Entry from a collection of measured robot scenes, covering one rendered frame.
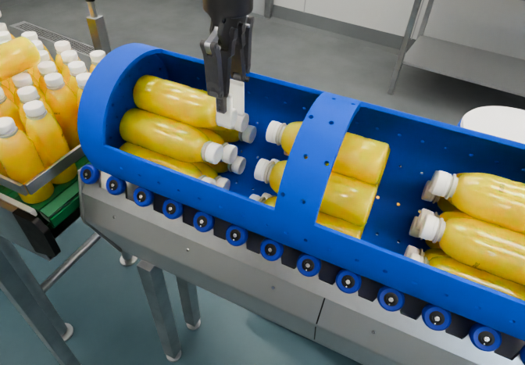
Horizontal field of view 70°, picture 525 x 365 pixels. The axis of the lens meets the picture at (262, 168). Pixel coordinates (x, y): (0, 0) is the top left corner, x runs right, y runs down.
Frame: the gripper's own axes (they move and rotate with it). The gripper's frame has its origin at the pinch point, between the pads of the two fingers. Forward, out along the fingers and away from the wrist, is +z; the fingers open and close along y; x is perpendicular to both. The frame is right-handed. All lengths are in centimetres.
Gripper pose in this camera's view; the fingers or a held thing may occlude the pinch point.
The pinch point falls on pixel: (230, 104)
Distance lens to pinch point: 68.8
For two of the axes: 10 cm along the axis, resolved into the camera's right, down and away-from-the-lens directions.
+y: 4.2, -5.9, 6.9
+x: -9.0, -3.1, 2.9
